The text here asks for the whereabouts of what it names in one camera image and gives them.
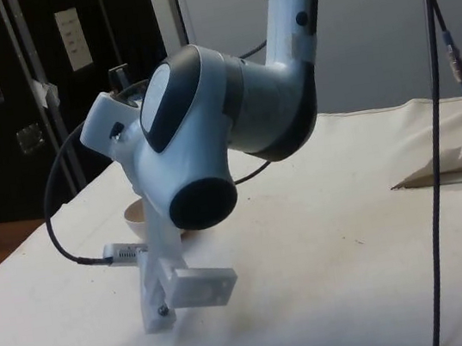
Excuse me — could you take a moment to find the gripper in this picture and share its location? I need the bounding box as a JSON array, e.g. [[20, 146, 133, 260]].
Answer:
[[108, 60, 154, 109]]

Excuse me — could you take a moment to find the white bowl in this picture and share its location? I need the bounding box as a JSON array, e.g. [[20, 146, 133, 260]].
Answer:
[[120, 190, 199, 247]]

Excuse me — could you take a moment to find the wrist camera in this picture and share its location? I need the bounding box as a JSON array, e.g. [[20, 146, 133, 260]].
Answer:
[[101, 236, 152, 268]]

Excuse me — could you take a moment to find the white camera bracket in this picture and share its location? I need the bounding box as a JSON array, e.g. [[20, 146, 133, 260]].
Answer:
[[121, 174, 244, 337]]

